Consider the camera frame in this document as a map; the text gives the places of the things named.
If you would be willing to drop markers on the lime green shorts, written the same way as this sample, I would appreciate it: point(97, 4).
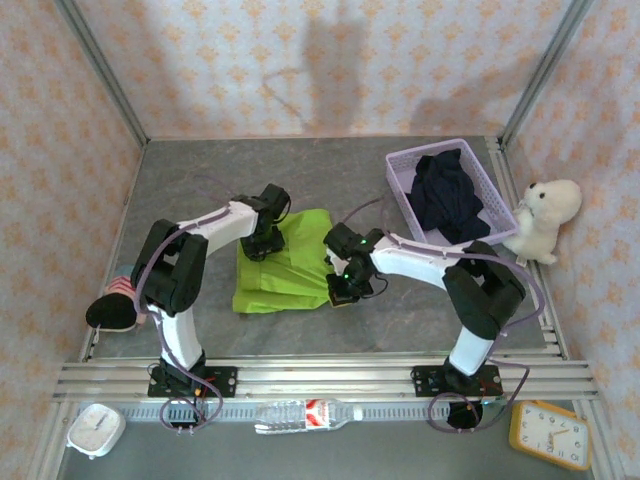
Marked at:
point(280, 270)

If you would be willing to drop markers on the navy blue trousers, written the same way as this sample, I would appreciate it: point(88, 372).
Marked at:
point(445, 200)

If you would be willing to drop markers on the lavender plastic basket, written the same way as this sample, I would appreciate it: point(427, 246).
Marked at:
point(492, 192)

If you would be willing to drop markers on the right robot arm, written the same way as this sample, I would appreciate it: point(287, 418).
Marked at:
point(415, 262)

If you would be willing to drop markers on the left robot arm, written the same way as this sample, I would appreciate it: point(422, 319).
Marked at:
point(220, 225)

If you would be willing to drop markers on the clear plastic water bottle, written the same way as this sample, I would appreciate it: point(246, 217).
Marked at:
point(300, 416)

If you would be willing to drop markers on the striped-hat rag doll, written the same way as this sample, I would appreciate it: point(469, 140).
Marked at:
point(112, 310)

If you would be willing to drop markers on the white plush toy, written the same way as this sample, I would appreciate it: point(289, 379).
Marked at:
point(545, 215)

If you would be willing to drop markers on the yellow square clock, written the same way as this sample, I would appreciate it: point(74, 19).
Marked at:
point(550, 436)

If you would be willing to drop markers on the white square clock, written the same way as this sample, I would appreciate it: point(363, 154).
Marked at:
point(96, 431)

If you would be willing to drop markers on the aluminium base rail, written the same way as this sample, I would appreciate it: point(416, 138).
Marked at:
point(325, 377)

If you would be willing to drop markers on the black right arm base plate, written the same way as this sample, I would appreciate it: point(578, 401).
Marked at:
point(425, 380)

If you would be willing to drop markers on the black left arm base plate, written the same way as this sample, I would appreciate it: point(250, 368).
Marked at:
point(225, 381)

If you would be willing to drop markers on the aluminium side rail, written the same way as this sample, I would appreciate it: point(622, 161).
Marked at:
point(90, 347)
point(545, 320)

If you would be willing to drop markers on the aluminium frame post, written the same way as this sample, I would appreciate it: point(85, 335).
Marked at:
point(102, 72)
point(545, 70)

